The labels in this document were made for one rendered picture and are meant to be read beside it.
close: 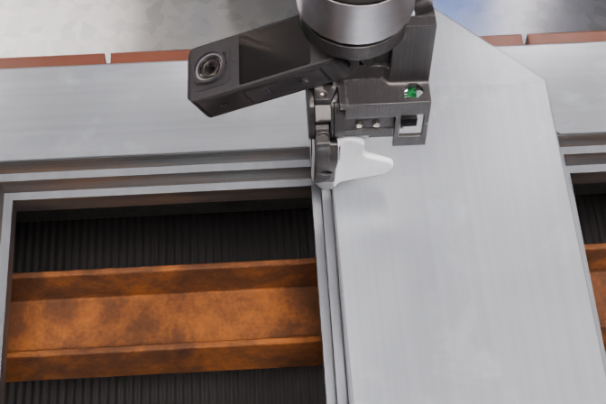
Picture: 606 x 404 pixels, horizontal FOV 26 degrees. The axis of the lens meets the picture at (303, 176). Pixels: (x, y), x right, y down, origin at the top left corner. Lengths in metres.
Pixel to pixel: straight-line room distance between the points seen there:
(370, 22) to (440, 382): 0.27
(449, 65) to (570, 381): 0.28
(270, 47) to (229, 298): 0.36
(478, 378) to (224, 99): 0.26
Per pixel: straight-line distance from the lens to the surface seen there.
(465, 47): 1.09
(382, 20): 0.80
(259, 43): 0.88
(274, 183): 1.05
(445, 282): 0.97
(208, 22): 1.34
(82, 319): 1.17
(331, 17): 0.80
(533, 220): 1.00
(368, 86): 0.88
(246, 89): 0.87
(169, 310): 1.17
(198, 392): 1.28
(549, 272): 0.98
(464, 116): 1.05
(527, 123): 1.05
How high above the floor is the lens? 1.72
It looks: 58 degrees down
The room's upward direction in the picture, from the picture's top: straight up
